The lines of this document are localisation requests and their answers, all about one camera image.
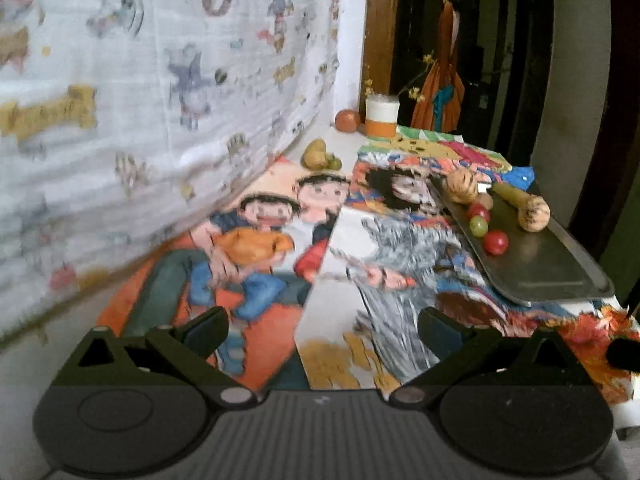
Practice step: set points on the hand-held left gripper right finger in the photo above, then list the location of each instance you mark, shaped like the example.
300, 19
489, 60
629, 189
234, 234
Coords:
440, 330

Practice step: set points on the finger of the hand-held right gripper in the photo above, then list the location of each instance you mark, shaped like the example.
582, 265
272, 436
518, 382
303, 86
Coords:
625, 353

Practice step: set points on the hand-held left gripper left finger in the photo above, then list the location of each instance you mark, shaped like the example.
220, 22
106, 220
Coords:
207, 332

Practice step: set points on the red grape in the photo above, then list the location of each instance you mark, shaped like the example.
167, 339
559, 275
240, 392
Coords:
477, 209
496, 242

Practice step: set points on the metal tray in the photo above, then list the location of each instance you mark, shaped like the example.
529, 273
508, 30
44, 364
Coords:
550, 265

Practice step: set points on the olive green grape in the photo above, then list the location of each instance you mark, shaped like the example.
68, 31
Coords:
487, 200

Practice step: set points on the striped yellow pepino melon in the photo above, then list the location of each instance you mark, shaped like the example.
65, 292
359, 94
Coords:
462, 185

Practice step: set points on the tan gourd with green end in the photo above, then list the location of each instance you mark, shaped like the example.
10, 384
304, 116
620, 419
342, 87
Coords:
534, 212

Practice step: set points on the orange leaves drawing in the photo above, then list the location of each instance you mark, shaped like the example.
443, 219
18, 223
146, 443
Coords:
590, 335

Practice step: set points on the cartoon boys drawing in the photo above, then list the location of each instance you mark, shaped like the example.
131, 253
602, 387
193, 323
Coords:
260, 240

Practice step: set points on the yellow bear drawing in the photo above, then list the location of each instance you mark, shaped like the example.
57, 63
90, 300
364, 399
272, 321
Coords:
440, 147

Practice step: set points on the small green grape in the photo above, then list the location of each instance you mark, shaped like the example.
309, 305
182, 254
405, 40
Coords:
334, 162

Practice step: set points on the printed white curtain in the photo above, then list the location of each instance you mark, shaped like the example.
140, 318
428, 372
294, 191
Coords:
150, 135

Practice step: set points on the white and orange jar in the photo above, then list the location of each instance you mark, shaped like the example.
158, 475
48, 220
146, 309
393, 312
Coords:
382, 116

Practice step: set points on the red apple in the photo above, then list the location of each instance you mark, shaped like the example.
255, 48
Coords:
347, 120

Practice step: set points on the yellow flower twig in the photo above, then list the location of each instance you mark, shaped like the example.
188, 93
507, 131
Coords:
415, 92

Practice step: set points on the orange robe wall poster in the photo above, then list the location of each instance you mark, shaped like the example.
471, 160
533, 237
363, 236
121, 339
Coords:
445, 95

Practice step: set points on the wooden door frame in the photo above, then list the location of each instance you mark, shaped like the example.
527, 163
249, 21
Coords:
381, 25

